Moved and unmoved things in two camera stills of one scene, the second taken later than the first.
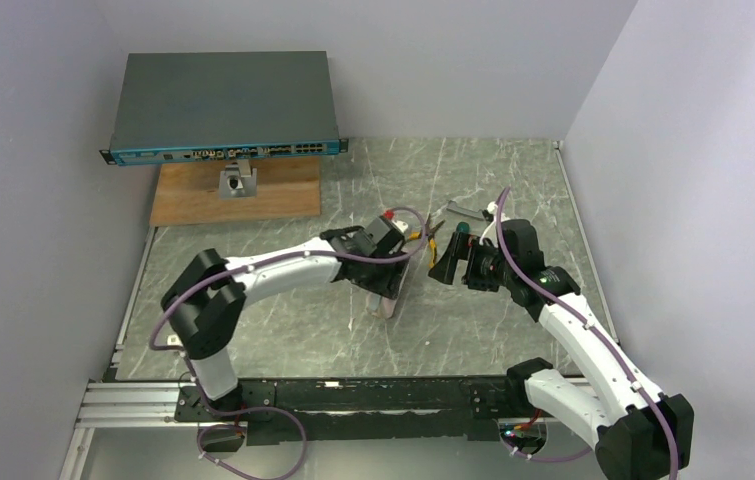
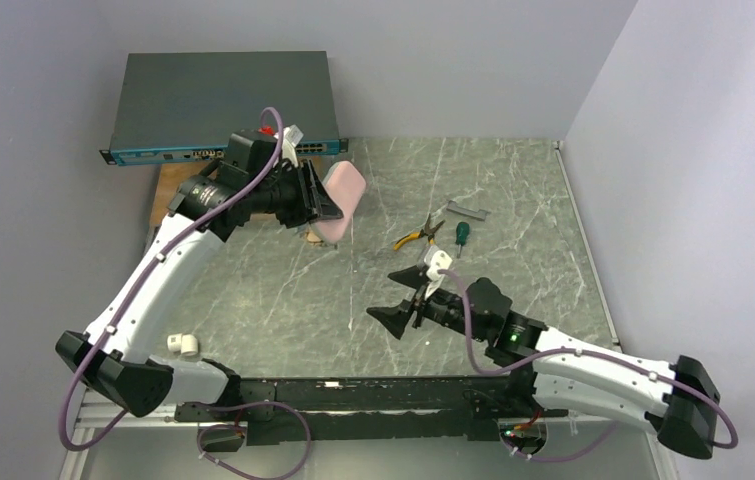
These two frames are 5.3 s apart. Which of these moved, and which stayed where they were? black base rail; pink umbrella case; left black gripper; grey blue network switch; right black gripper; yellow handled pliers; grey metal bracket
Moved: right black gripper; left black gripper; pink umbrella case
Stayed: grey blue network switch; black base rail; grey metal bracket; yellow handled pliers
